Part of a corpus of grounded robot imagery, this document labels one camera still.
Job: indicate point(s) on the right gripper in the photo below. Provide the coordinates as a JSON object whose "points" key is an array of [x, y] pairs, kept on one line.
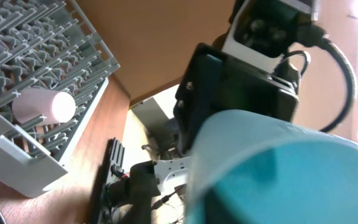
{"points": [[215, 81]]}

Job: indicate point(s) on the blue plastic cup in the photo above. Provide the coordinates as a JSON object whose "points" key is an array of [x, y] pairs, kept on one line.
{"points": [[250, 168]]}

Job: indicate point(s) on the pink plastic cup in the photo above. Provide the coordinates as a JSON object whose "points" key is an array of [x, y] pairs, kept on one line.
{"points": [[55, 106]]}

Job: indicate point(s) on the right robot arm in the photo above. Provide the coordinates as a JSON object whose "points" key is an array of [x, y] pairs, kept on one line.
{"points": [[142, 186]]}

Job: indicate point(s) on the grey dishwasher rack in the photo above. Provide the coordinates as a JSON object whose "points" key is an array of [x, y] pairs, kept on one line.
{"points": [[49, 45]]}

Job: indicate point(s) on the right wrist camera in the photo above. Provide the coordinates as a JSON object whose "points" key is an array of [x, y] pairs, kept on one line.
{"points": [[261, 31]]}

